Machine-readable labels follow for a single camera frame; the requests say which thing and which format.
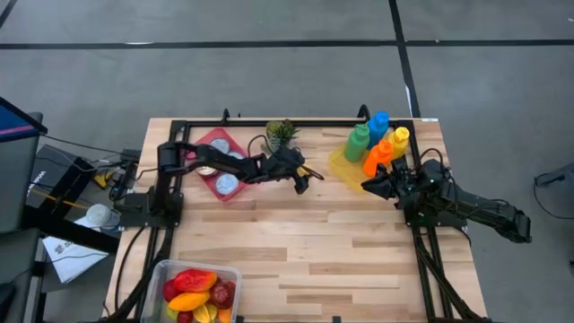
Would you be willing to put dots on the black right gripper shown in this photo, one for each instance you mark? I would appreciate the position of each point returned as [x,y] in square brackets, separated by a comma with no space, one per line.
[406,181]

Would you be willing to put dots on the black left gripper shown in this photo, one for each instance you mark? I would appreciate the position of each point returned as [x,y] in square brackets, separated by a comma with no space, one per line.
[287,163]

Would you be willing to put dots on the orange plastic bottle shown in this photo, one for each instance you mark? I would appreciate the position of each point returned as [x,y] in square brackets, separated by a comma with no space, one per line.
[376,158]

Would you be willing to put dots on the yellow plastic bottle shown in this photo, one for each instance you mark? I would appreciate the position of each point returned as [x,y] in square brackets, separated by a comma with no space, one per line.
[399,143]

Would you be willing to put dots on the green plastic bottle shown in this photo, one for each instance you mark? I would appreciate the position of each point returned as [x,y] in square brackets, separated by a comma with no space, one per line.
[357,143]

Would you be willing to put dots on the blue plastic bottle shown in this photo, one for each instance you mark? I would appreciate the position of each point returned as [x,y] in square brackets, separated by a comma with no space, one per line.
[377,130]

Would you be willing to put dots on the tin can red label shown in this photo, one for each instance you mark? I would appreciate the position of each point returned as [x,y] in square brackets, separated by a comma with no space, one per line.
[236,155]

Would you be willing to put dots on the tin can green label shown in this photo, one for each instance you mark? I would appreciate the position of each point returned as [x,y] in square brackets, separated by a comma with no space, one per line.
[226,184]

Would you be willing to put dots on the silver tin can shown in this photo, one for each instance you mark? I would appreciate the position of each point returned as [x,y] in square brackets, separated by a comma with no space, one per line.
[220,145]

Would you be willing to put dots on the dark red textured fruit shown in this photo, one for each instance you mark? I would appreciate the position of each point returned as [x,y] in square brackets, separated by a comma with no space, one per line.
[222,295]

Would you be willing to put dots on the red yellow mango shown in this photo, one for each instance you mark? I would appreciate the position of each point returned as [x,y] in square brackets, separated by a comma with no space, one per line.
[195,281]

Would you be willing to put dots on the red orange mango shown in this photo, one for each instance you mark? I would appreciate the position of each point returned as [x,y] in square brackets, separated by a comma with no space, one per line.
[224,315]

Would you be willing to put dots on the yellow orange starfruit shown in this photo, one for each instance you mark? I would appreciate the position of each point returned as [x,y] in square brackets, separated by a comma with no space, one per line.
[205,313]

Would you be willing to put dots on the orange yellow mango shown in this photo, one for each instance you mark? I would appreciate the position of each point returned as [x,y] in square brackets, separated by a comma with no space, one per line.
[188,301]

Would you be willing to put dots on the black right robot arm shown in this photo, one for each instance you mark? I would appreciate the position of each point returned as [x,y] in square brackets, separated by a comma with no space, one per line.
[475,206]

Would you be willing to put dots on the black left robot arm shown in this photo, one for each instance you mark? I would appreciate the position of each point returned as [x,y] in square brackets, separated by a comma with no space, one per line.
[211,159]

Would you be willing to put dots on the yellow plastic tray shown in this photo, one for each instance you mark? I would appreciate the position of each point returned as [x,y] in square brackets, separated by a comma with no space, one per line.
[345,172]

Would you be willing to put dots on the potted succulent plant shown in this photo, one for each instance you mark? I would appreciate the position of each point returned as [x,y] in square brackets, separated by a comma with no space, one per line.
[280,132]

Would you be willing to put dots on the white label sticker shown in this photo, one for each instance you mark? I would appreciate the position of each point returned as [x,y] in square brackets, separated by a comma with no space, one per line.
[429,119]

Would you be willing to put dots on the red translucent plastic tray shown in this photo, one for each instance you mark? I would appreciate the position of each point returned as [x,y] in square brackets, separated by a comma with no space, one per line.
[211,179]

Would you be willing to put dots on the grey stand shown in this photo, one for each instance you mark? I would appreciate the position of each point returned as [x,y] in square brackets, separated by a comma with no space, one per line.
[556,175]

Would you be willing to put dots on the clear plastic container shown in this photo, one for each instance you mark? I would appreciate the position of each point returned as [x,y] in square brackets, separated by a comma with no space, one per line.
[157,278]

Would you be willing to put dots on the clear plastic water bottle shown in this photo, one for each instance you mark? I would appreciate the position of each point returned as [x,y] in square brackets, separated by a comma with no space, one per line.
[101,215]

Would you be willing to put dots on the black metal stand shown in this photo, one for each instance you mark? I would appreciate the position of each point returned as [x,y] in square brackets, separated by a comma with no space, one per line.
[67,229]

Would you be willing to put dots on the white paper sheet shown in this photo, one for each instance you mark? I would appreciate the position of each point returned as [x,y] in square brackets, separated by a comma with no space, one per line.
[72,260]

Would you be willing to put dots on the black box white lettering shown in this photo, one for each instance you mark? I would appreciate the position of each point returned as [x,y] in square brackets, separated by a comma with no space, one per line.
[49,170]

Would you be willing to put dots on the grey cabinet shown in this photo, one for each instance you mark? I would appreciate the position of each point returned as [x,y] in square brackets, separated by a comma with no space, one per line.
[18,179]

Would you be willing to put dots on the dark blue monitor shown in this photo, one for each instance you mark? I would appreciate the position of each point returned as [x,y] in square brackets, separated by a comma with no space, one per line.
[18,121]

